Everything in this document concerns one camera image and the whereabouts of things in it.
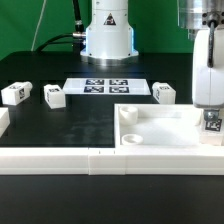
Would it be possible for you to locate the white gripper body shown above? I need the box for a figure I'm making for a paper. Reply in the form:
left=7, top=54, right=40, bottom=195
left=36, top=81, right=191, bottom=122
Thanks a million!
left=192, top=29, right=224, bottom=109

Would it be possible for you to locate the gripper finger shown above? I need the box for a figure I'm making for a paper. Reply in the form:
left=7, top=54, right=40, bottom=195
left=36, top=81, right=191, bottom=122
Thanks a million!
left=203, top=109, right=219, bottom=122

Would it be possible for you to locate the white square tabletop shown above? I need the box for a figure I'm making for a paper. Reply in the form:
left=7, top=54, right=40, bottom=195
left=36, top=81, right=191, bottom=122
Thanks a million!
left=113, top=103, right=224, bottom=150

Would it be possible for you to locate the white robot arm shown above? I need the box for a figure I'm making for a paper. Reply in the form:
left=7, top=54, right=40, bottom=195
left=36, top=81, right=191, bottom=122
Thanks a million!
left=80, top=0, right=224, bottom=122

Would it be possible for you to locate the white U-shaped fence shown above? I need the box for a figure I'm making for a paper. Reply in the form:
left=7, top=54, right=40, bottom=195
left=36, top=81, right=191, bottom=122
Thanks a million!
left=0, top=107, right=224, bottom=176

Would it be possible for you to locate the white marker sheet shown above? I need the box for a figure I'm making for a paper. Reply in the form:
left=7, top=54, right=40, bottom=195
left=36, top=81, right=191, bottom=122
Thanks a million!
left=63, top=78, right=151, bottom=95

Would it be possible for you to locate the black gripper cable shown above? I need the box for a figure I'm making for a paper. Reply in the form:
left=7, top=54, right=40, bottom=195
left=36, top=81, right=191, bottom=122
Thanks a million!
left=206, top=12, right=221, bottom=69

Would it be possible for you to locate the white cable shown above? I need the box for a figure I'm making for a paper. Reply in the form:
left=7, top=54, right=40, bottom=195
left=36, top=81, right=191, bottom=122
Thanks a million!
left=30, top=0, right=48, bottom=52

